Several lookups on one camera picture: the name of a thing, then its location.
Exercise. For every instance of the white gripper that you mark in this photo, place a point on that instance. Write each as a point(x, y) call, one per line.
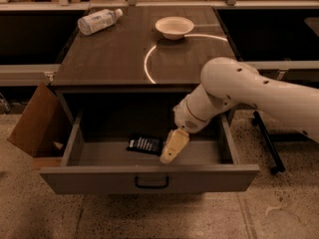
point(184, 118)

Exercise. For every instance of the dark rxbar blueberry wrapper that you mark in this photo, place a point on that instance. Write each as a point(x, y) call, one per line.
point(145, 144)

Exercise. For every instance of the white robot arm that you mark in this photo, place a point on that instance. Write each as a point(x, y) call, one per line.
point(225, 83)

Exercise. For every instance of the open grey top drawer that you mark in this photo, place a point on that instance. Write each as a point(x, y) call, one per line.
point(96, 159)

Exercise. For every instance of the black cart base leg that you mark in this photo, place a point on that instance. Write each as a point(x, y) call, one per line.
point(278, 164)

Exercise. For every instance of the white bowl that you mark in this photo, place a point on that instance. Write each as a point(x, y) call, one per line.
point(174, 28)

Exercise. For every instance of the brown cardboard box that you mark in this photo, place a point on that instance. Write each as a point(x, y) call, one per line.
point(43, 129)

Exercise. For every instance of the clear plastic water bottle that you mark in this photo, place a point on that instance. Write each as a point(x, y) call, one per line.
point(98, 21)

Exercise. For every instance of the black drawer handle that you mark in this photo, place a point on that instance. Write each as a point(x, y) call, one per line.
point(151, 182)

